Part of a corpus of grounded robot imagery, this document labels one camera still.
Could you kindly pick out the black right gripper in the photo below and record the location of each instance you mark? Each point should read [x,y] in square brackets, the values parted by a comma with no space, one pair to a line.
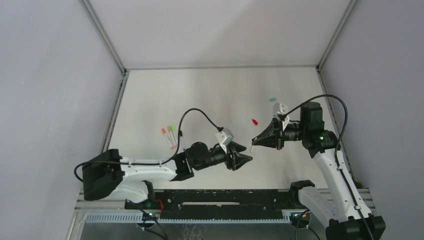
[277,133]

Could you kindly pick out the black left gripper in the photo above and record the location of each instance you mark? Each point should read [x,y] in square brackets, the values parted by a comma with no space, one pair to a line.
[230,157]

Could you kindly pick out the white pen green end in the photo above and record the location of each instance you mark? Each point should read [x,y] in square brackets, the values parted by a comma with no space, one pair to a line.
[176,136]

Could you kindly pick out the white pen orange tip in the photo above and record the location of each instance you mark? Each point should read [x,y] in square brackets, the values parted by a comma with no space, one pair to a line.
[171,135]

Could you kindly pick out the white pen peach end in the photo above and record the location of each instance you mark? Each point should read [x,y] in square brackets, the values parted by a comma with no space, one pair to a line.
[169,141]

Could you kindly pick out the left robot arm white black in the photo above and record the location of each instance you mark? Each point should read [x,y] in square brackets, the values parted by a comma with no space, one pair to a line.
[112,176]

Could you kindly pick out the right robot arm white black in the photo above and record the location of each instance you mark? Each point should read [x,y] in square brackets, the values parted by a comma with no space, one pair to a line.
[346,218]

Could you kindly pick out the small circuit board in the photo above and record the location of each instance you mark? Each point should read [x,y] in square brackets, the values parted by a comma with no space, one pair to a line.
[150,216]

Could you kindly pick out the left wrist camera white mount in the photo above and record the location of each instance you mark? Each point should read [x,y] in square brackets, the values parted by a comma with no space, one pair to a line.
[224,138]

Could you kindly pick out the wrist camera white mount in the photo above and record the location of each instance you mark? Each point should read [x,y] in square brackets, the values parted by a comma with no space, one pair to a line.
[224,138]
[280,112]

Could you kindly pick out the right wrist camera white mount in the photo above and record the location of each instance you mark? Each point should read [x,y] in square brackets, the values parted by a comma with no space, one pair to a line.
[280,112]

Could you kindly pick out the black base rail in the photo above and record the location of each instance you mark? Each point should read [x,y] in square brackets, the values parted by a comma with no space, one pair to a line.
[221,205]

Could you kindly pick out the aluminium frame profile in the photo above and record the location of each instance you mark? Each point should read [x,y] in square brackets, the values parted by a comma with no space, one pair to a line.
[113,114]

